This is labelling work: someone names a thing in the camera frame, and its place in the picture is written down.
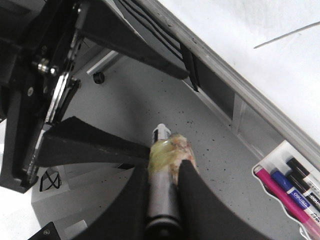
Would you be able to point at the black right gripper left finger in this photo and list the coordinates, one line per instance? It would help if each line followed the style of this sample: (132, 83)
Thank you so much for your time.
(125, 218)

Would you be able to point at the white whiteboard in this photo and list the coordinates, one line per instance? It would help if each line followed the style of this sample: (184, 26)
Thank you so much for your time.
(273, 44)

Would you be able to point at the white plastic marker tray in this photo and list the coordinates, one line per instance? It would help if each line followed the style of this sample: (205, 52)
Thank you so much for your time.
(271, 173)

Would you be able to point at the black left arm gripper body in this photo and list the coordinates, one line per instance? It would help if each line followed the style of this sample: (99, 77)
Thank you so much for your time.
(37, 55)

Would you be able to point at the pink marker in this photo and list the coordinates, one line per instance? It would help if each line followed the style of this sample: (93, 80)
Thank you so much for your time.
(304, 219)

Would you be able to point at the blue capped marker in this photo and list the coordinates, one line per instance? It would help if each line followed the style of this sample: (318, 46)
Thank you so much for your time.
(296, 196)

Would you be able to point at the black capped marker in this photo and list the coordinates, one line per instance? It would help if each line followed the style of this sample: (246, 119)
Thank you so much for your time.
(304, 189)
(303, 172)

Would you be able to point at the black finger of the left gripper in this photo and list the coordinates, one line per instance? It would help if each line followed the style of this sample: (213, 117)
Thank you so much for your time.
(100, 23)
(74, 141)

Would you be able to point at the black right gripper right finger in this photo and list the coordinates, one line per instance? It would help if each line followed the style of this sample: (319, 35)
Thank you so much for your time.
(205, 217)

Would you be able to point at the middle black capped marker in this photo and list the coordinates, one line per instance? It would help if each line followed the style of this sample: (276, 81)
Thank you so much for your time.
(304, 189)

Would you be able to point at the upper black capped marker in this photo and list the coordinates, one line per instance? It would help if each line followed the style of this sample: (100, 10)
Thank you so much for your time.
(303, 172)

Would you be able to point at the taped black whiteboard marker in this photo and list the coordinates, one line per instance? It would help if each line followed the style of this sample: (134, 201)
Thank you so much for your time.
(167, 152)

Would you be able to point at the grey whiteboard frame ledge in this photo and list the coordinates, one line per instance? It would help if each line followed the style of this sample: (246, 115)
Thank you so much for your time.
(154, 11)

